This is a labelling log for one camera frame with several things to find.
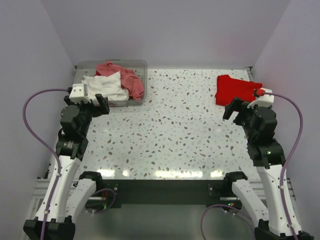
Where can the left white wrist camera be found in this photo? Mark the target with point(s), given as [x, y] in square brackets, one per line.
[79, 93]

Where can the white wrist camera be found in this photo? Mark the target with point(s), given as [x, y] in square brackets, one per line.
[262, 98]
[79, 93]

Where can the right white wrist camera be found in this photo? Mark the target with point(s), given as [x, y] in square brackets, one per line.
[262, 98]

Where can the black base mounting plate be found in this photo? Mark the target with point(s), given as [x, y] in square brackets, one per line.
[164, 192]

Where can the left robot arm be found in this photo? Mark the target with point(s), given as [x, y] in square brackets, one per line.
[56, 217]

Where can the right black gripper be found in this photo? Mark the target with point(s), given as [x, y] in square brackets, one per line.
[238, 105]

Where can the bright red folded t shirt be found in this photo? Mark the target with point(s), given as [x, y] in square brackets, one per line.
[229, 88]

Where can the white printed t shirt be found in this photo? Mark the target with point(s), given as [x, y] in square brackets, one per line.
[108, 86]

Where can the pink t shirt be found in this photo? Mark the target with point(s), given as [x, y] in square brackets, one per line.
[128, 78]

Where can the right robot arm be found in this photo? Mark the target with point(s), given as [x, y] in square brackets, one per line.
[275, 220]

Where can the clear plastic bin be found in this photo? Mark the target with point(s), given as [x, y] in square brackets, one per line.
[140, 68]

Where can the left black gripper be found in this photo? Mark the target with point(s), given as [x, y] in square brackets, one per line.
[97, 109]

